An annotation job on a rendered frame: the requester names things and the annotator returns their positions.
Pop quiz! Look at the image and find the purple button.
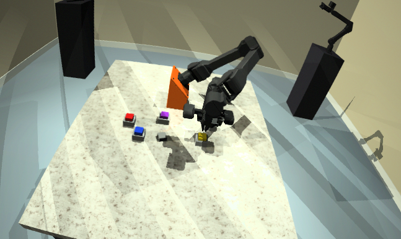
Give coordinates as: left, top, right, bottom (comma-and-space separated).
158, 111, 170, 125

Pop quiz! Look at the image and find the red button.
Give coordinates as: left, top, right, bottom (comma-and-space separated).
123, 113, 136, 127

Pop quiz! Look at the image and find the blue button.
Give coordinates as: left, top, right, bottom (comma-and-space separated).
132, 127, 146, 142

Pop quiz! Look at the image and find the yellow button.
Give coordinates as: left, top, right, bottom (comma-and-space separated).
195, 133, 208, 147

